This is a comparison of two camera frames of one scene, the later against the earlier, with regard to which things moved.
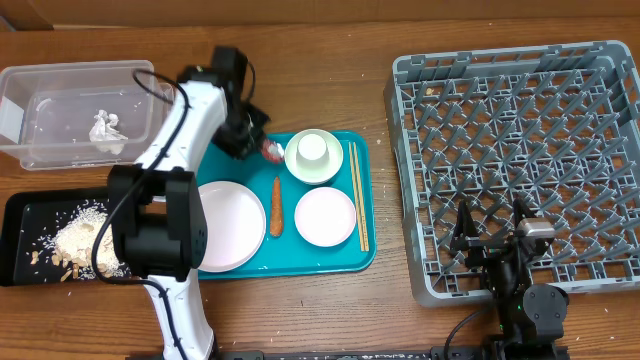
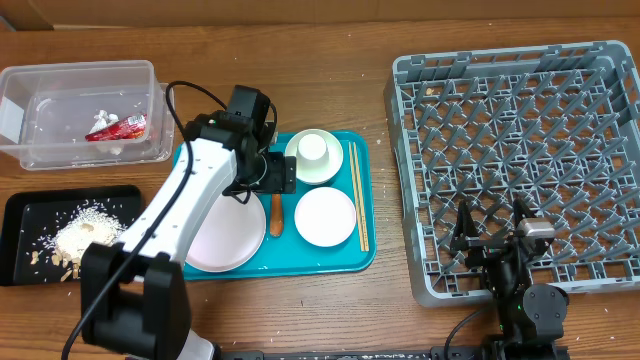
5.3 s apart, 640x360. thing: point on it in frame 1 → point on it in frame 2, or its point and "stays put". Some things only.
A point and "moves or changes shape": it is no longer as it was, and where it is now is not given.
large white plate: x=236 y=225 stays put
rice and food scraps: x=71 y=246 stays put
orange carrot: x=276 y=222 stays put
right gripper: x=485 y=248 stays put
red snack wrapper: x=272 y=151 moves or changes shape
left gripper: x=240 y=148 → x=281 y=176
